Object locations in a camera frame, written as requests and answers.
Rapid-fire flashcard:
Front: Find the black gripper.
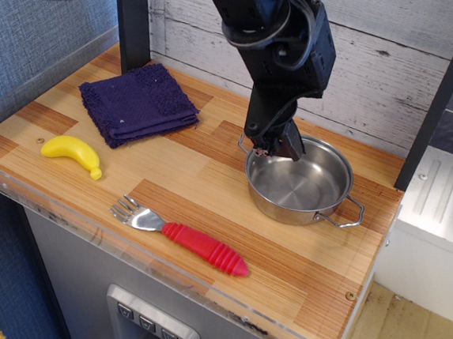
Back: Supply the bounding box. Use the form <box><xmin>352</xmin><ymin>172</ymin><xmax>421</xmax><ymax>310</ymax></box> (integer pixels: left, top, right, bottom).
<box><xmin>244</xmin><ymin>83</ymin><xmax>322</xmax><ymax>162</ymax></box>

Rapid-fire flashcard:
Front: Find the purple rag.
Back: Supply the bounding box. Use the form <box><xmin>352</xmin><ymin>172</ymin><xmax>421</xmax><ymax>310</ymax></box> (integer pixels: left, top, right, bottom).
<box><xmin>79</xmin><ymin>63</ymin><xmax>199</xmax><ymax>149</ymax></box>

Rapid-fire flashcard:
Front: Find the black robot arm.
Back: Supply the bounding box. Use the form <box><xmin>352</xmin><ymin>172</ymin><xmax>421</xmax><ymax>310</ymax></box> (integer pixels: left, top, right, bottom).
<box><xmin>212</xmin><ymin>0</ymin><xmax>337</xmax><ymax>161</ymax></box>

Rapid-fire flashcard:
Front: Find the white ribbed cabinet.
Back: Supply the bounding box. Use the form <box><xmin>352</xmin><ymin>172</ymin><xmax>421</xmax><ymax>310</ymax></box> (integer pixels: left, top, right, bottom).
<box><xmin>374</xmin><ymin>147</ymin><xmax>453</xmax><ymax>321</ymax></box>

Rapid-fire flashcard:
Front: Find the yellow toy banana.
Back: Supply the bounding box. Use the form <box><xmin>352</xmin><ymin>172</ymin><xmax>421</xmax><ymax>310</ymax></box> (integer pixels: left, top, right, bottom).
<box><xmin>41</xmin><ymin>135</ymin><xmax>103</xmax><ymax>180</ymax></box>

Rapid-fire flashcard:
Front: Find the silver button panel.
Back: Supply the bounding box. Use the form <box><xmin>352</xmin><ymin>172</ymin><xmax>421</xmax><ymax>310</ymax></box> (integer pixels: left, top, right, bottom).
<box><xmin>107</xmin><ymin>284</ymin><xmax>201</xmax><ymax>339</ymax></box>

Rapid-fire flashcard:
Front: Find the clear acrylic edge guard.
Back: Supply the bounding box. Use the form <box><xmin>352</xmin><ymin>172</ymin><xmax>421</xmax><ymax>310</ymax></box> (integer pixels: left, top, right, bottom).
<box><xmin>0</xmin><ymin>156</ymin><xmax>402</xmax><ymax>339</ymax></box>

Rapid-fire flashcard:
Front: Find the silver pan with handles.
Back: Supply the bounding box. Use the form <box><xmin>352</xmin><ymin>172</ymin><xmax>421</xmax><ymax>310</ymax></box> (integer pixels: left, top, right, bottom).
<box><xmin>238</xmin><ymin>135</ymin><xmax>365</xmax><ymax>229</ymax></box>

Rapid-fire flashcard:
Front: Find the red handled fork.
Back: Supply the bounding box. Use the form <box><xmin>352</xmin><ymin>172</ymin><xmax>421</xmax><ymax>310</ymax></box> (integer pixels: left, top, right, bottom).
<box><xmin>110</xmin><ymin>195</ymin><xmax>249</xmax><ymax>277</ymax></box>

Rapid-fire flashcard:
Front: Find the black right frame post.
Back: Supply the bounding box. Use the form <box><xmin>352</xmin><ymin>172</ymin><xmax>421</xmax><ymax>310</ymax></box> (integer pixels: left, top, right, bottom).
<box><xmin>394</xmin><ymin>57</ymin><xmax>453</xmax><ymax>191</ymax></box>

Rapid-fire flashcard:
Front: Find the black frame post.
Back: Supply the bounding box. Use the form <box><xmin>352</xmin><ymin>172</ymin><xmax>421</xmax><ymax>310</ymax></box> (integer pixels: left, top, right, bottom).
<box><xmin>116</xmin><ymin>0</ymin><xmax>151</xmax><ymax>73</ymax></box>
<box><xmin>394</xmin><ymin>57</ymin><xmax>453</xmax><ymax>191</ymax></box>

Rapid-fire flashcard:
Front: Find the black left frame post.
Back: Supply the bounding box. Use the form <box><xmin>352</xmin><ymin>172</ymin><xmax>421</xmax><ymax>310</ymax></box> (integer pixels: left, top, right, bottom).
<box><xmin>116</xmin><ymin>0</ymin><xmax>151</xmax><ymax>73</ymax></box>

